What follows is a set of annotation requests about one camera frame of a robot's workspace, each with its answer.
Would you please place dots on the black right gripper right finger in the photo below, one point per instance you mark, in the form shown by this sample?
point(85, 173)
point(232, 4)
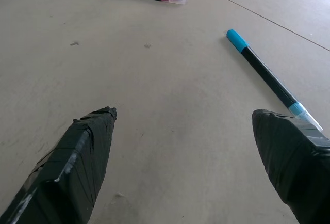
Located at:
point(294, 157)

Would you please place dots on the blue capped black marker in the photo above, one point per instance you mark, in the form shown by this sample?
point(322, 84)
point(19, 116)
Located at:
point(268, 74)

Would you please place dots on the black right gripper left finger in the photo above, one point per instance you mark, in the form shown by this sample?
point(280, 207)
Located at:
point(74, 162)

